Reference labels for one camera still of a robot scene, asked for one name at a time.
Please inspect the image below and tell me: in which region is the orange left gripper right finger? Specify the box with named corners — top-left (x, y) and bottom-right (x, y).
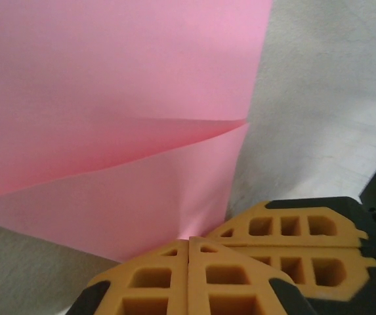
top-left (187, 235), bottom-right (316, 315)

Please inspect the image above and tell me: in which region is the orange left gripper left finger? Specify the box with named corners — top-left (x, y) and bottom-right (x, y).
top-left (71, 238), bottom-right (189, 315)

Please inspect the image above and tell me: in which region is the pink paper sheet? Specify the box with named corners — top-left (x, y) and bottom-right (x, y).
top-left (0, 0), bottom-right (274, 263)

